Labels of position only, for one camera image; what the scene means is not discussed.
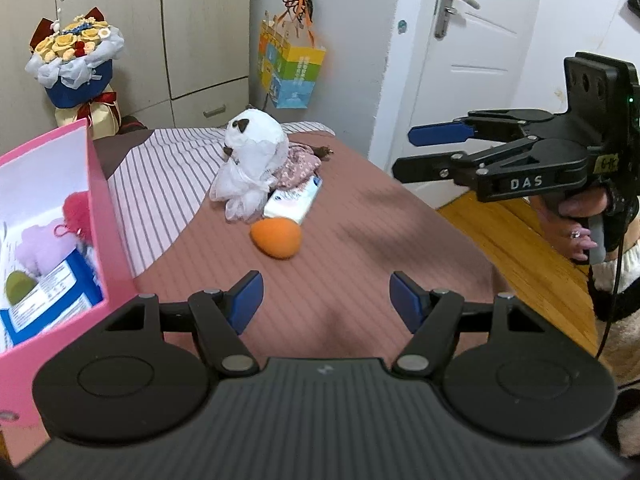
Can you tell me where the blue wet wipes pack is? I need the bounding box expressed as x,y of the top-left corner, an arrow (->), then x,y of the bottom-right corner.
0,250 -> 105,349

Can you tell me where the white striped sheet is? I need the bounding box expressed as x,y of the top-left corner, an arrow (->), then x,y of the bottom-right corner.
106,121 -> 337,278

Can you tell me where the pink cardboard box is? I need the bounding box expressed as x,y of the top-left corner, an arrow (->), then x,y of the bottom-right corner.
0,120 -> 138,466

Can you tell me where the floral cloth doll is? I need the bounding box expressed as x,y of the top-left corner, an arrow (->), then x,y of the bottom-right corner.
272,142 -> 334,191

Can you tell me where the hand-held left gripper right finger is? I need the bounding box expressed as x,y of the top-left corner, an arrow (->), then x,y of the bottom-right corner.
390,271 -> 548,377

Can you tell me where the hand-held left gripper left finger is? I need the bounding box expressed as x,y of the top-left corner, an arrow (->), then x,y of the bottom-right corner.
102,270 -> 264,377

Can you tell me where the white tissue pack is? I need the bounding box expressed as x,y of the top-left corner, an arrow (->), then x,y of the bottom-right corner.
262,176 -> 324,226

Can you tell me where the purple plush toy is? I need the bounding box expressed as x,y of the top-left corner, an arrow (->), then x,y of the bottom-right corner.
14,222 -> 77,277

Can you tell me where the pink pompom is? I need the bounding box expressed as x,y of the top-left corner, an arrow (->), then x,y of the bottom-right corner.
62,191 -> 94,242

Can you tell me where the colourful paper gift bag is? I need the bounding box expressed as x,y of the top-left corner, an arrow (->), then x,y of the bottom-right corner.
257,0 -> 328,110

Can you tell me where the white door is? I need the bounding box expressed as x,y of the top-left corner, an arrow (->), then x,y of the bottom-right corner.
385,0 -> 573,211

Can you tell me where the orange egg-shaped plush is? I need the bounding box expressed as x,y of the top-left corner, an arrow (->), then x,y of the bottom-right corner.
250,217 -> 304,261

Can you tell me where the white gauze cloth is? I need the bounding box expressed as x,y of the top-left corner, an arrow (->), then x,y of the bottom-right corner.
209,157 -> 281,222

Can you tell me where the green plush ball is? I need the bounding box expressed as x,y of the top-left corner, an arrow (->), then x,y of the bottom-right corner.
6,270 -> 39,306

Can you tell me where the metal door handle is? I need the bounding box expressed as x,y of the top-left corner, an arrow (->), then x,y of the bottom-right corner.
434,0 -> 482,40

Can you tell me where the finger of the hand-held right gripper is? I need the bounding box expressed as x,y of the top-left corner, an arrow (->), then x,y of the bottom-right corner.
407,107 -> 557,147
391,137 -> 540,187

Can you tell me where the person's right hand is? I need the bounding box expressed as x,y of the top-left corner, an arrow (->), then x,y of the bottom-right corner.
530,192 -> 601,264

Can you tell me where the beige wooden wardrobe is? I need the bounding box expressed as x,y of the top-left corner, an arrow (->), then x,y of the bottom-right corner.
0,0 -> 253,135

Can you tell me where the flower bouquet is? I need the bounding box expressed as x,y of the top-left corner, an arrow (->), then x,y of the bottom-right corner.
25,6 -> 125,141

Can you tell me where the panda plush toy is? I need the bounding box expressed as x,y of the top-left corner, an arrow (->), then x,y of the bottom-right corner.
222,107 -> 291,193

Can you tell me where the black cable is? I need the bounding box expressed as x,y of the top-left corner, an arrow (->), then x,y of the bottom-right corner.
594,237 -> 628,361

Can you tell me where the person's fleece clothing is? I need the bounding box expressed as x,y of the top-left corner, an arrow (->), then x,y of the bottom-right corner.
597,305 -> 640,461

